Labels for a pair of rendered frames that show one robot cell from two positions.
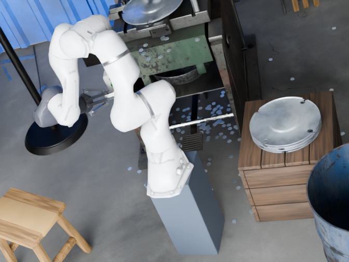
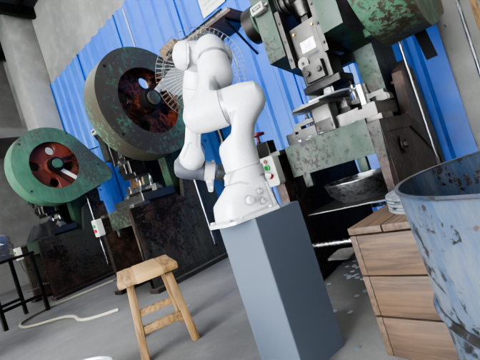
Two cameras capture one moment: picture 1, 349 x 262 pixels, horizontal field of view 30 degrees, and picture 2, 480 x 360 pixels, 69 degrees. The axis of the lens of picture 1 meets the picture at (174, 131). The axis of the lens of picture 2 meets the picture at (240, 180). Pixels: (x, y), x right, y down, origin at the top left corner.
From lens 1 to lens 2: 1.90 m
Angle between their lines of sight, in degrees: 45
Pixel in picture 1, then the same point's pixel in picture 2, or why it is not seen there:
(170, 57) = (329, 150)
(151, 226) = not seen: hidden behind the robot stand
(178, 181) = (247, 214)
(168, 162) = (238, 184)
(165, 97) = (243, 90)
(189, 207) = (262, 267)
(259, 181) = (381, 260)
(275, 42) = not seen: outside the picture
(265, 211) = (400, 332)
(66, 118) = (184, 155)
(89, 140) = not seen: hidden behind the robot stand
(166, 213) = (241, 278)
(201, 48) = (361, 136)
